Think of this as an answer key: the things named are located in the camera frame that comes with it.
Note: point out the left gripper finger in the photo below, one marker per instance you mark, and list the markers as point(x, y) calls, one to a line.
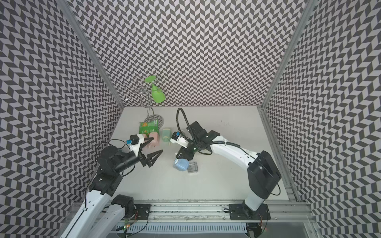
point(152, 157)
point(146, 141)

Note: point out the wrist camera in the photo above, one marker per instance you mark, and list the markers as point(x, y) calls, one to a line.
point(134, 143)
point(177, 138)

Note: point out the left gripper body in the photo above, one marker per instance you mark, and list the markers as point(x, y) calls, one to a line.
point(143, 160)

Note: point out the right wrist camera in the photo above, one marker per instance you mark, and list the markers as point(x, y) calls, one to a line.
point(177, 138)

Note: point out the light blue pencil sharpener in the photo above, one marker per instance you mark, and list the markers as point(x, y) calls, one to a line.
point(181, 164)

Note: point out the green snack packet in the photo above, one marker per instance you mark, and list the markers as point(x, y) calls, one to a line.
point(148, 127)

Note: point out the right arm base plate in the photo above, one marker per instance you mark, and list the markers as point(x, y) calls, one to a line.
point(243, 212)

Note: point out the aluminium front rail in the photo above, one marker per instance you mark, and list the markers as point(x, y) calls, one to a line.
point(213, 211)

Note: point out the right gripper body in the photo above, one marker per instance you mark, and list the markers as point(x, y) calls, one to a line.
point(193, 148)

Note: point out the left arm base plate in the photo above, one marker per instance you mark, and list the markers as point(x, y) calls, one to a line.
point(141, 212)

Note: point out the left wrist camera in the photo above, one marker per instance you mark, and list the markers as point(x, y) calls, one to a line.
point(134, 143)

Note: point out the grey transparent tray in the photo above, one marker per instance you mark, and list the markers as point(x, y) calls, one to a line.
point(192, 168)

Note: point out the pink pencil sharpener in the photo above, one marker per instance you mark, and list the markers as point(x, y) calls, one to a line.
point(155, 140)

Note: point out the mint green pencil sharpener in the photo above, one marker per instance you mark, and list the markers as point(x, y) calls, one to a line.
point(166, 135)

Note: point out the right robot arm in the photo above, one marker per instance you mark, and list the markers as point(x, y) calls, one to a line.
point(263, 174)

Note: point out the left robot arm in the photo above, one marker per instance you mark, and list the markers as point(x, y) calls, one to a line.
point(101, 209)

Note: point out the green plastic cup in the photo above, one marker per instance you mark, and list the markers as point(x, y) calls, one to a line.
point(156, 93)

